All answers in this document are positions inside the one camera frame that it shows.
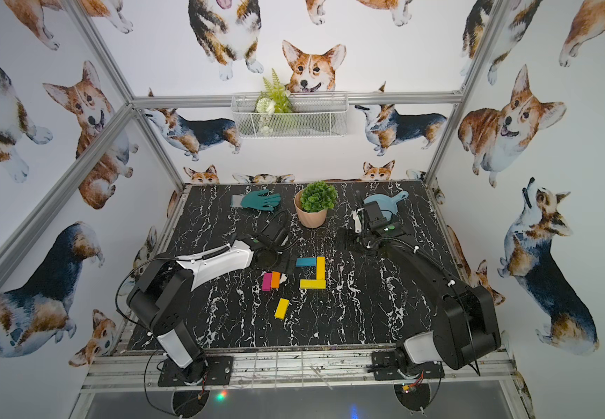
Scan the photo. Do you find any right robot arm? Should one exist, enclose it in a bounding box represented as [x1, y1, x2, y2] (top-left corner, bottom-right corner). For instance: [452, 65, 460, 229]
[341, 202, 502, 376]

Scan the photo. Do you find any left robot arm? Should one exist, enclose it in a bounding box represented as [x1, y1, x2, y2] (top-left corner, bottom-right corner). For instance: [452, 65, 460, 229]
[126, 211, 293, 371]

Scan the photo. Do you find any potted green plant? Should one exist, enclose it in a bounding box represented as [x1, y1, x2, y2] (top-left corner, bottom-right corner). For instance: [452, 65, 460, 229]
[294, 181, 338, 229]

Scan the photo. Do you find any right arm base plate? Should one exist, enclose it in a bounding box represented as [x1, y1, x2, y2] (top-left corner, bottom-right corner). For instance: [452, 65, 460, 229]
[367, 349, 445, 381]

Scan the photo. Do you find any orange building block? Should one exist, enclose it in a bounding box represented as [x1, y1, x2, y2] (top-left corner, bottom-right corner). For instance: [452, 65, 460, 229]
[270, 272, 282, 289]

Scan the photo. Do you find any teal building block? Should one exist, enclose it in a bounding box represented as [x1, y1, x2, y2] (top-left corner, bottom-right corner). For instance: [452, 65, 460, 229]
[296, 258, 318, 268]

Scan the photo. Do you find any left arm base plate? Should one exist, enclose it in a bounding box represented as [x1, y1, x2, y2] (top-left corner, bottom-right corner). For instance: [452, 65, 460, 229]
[158, 356, 234, 387]

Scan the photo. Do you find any fern and white flower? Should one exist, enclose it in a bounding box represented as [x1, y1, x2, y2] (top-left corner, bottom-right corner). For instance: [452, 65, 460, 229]
[255, 70, 294, 135]

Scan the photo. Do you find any magenta building block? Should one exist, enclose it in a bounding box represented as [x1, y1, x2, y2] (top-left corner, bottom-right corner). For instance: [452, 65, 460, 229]
[262, 272, 272, 292]

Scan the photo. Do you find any teal dustpan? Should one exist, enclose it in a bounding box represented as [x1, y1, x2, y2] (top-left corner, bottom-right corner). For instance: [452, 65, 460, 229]
[364, 190, 409, 221]

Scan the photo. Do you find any teal work glove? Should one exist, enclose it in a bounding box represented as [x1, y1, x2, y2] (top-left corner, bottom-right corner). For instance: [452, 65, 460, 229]
[231, 190, 282, 212]

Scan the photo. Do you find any yellow long block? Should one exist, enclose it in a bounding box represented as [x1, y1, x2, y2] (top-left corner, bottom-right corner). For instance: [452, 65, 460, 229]
[300, 279, 326, 290]
[316, 257, 326, 281]

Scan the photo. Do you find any yellow short block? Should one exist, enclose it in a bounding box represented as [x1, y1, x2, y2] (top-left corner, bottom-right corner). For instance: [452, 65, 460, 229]
[275, 299, 290, 319]

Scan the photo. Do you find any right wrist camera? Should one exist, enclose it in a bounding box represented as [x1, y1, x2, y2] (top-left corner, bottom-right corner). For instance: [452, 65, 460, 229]
[351, 209, 363, 235]

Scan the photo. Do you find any white wire basket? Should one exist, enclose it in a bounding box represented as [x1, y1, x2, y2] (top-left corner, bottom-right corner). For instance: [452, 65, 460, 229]
[231, 93, 349, 139]

